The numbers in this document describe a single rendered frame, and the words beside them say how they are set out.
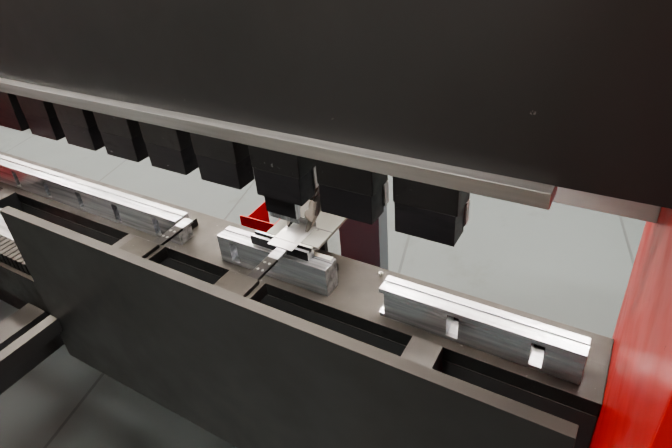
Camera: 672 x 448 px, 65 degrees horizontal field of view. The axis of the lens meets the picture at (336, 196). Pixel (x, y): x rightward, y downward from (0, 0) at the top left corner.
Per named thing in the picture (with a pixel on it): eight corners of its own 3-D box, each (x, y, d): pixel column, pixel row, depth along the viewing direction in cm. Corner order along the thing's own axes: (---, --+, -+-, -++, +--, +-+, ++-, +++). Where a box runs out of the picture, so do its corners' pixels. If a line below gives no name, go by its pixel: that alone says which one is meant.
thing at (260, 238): (314, 255, 150) (313, 247, 149) (308, 261, 148) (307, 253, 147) (257, 237, 159) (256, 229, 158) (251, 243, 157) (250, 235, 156)
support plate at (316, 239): (361, 203, 168) (361, 201, 167) (318, 250, 149) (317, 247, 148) (313, 191, 176) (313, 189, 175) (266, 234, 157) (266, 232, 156)
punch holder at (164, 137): (207, 162, 159) (195, 111, 150) (187, 175, 153) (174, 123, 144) (171, 153, 166) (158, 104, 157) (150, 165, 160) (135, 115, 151)
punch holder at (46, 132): (79, 131, 186) (62, 86, 178) (57, 141, 180) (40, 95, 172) (52, 124, 193) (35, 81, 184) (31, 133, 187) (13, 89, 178)
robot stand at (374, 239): (355, 294, 277) (346, 163, 236) (389, 298, 272) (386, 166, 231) (346, 318, 262) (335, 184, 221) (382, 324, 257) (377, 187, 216)
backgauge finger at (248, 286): (300, 259, 147) (298, 245, 144) (241, 321, 128) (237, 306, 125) (265, 248, 152) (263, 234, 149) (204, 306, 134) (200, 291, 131)
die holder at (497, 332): (584, 366, 123) (591, 337, 118) (579, 385, 119) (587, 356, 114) (388, 301, 146) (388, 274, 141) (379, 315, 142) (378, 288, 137)
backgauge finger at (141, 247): (204, 228, 163) (201, 215, 160) (139, 279, 144) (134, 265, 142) (176, 219, 168) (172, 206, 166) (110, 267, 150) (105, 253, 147)
